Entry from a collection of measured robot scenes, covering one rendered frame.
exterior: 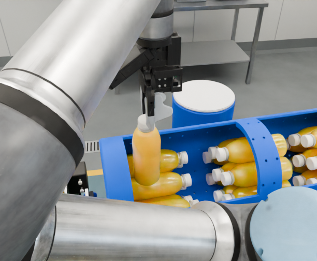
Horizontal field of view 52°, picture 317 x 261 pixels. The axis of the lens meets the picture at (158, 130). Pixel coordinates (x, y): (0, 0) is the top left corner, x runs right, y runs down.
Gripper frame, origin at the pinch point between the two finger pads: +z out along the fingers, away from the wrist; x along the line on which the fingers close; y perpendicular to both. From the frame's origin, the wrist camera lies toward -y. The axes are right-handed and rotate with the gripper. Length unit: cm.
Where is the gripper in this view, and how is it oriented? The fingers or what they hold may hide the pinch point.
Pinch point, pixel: (146, 120)
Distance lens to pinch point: 74.2
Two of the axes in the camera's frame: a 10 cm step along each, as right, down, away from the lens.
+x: -2.3, -5.7, 7.8
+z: 0.1, 8.1, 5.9
